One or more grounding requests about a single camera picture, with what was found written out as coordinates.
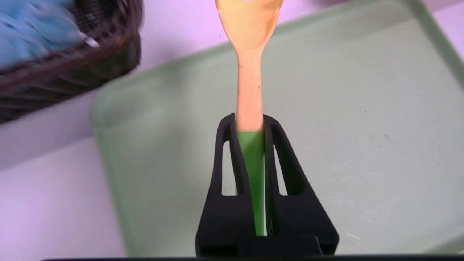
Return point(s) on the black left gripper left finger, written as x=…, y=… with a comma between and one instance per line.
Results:
x=226, y=221

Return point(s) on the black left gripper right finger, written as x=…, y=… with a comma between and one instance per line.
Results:
x=301, y=221

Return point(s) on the light blue bath loofah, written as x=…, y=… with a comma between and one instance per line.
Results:
x=32, y=32

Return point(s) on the dark brown wicker basket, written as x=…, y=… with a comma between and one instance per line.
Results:
x=72, y=72

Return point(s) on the light green plastic tray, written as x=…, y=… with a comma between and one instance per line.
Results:
x=362, y=127

